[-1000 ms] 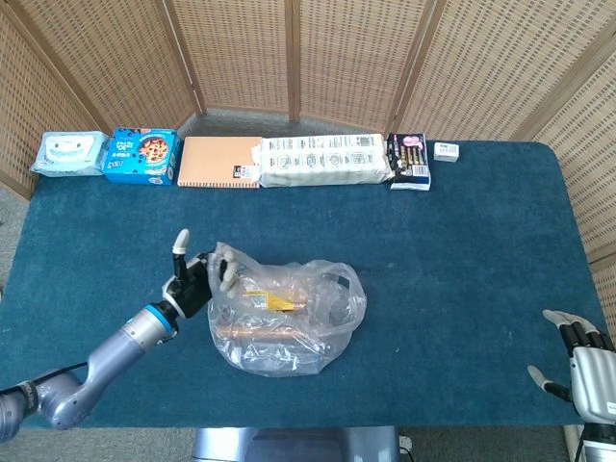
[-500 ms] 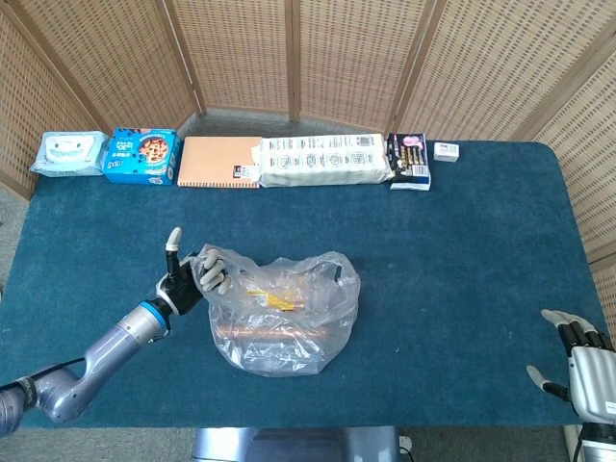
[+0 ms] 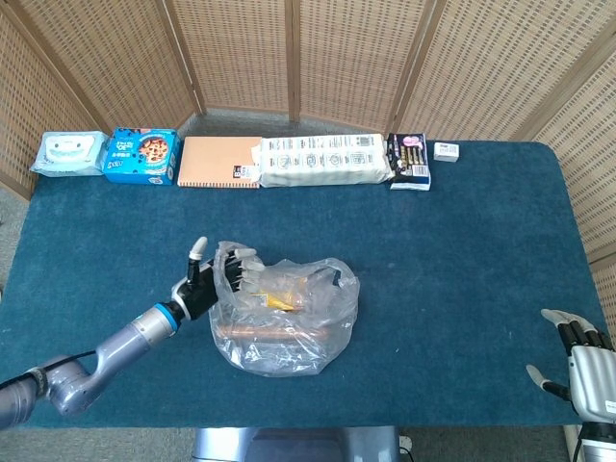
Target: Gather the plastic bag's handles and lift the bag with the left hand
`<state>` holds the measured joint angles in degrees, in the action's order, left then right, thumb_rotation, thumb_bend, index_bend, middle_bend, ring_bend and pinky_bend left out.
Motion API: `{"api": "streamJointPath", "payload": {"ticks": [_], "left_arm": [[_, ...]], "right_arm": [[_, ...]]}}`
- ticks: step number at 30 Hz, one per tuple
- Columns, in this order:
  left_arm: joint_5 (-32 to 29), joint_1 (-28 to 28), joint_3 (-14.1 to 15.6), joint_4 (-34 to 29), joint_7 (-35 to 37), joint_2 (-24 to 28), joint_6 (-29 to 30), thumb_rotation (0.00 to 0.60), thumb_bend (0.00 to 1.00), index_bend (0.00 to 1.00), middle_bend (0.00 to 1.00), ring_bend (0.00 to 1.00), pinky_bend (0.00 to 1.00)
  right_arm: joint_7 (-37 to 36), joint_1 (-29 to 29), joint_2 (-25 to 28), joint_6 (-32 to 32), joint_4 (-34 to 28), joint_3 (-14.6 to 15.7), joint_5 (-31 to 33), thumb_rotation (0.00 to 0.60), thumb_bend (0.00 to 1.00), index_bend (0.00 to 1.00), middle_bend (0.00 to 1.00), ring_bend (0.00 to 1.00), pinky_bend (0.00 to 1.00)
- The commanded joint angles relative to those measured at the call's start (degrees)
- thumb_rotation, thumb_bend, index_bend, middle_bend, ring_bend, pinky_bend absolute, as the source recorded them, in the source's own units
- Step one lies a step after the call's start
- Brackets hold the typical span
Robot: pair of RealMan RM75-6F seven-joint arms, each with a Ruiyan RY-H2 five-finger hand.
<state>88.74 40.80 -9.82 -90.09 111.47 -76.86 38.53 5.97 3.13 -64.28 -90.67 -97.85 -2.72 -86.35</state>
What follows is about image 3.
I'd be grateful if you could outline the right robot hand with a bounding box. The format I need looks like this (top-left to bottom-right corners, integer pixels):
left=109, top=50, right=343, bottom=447
left=526, top=308, right=616, bottom=424

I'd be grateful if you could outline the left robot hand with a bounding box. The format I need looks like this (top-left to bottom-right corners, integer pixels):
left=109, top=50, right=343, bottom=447
left=170, top=236, right=266, bottom=321

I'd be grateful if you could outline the clear plastic bag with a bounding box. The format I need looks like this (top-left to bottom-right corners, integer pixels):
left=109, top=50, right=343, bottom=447
left=208, top=241, right=361, bottom=378

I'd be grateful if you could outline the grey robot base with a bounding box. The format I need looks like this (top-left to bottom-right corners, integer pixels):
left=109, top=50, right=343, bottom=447
left=191, top=426, right=401, bottom=462

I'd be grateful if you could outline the yellow snack packet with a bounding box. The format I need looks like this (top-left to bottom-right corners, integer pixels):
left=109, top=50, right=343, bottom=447
left=259, top=291, right=302, bottom=312

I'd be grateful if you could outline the orange spiral notebook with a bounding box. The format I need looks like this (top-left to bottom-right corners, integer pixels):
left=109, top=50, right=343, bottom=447
left=176, top=136, right=264, bottom=190

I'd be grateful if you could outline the blue cookie box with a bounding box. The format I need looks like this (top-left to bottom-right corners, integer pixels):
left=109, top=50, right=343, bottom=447
left=103, top=126, right=182, bottom=187

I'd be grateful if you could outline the long white tissue pack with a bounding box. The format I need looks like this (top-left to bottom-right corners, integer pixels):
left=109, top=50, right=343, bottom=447
left=250, top=134, right=394, bottom=189

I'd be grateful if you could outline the blue felt table cover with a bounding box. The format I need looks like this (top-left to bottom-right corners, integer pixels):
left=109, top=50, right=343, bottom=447
left=0, top=140, right=616, bottom=429

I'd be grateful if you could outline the light blue wet wipes pack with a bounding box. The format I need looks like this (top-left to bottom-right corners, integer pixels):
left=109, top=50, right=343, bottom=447
left=29, top=130, right=110, bottom=178

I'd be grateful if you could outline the black and purple pad pack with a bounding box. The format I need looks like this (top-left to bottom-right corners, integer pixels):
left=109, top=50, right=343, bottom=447
left=386, top=133, right=433, bottom=192

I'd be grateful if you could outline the small white box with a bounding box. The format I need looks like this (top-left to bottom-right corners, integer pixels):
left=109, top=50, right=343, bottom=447
left=433, top=141, right=460, bottom=163

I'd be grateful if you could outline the woven bamboo folding screen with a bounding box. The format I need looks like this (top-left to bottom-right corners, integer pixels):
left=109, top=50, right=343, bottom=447
left=0, top=0, right=616, bottom=338

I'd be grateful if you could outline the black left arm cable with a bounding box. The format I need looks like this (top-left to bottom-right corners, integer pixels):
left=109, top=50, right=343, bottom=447
left=0, top=349, right=97, bottom=392

